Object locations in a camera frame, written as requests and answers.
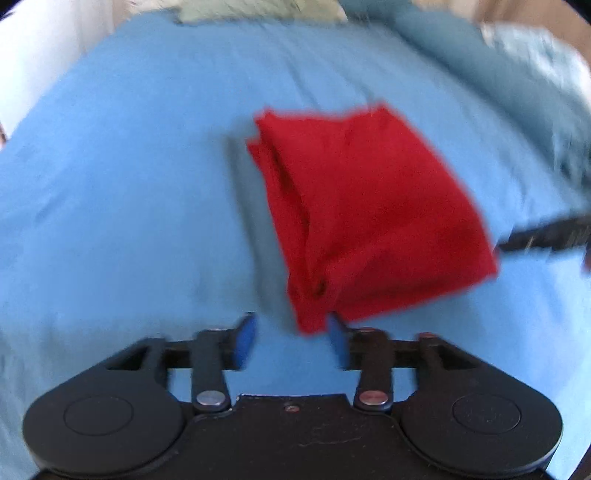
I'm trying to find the light blue bed sheet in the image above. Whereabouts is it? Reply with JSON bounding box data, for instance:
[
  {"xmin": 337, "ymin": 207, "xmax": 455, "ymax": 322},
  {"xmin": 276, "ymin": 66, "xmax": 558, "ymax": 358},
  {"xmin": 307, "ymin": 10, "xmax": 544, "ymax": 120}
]
[{"xmin": 0, "ymin": 9, "xmax": 591, "ymax": 480}]

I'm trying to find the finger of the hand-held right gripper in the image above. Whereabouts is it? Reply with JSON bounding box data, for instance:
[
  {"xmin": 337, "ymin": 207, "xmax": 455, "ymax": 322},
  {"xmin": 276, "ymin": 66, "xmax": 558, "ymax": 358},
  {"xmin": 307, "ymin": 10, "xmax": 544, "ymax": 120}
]
[{"xmin": 496, "ymin": 213, "xmax": 591, "ymax": 256}]

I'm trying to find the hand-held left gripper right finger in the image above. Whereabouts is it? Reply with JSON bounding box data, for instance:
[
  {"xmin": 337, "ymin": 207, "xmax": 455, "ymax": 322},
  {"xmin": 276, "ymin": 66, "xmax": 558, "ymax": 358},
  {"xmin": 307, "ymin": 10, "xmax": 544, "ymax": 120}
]
[{"xmin": 325, "ymin": 312, "xmax": 481, "ymax": 412}]

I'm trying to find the blue duvet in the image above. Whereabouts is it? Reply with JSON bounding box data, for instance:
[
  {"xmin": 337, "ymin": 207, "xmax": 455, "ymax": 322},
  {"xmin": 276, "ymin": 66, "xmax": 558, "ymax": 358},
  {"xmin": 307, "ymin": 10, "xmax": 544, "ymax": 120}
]
[{"xmin": 392, "ymin": 7, "xmax": 591, "ymax": 190}]

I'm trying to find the red knit sweater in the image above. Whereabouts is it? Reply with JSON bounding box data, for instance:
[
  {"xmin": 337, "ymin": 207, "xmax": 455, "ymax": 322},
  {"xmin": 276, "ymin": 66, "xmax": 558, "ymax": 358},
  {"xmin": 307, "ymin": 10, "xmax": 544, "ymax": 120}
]
[{"xmin": 246, "ymin": 102, "xmax": 500, "ymax": 335}]

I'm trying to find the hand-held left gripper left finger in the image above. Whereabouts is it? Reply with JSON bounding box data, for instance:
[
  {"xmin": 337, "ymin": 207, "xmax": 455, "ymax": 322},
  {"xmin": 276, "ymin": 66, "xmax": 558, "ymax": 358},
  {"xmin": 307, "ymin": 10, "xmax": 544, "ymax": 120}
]
[{"xmin": 105, "ymin": 313, "xmax": 258, "ymax": 415}]

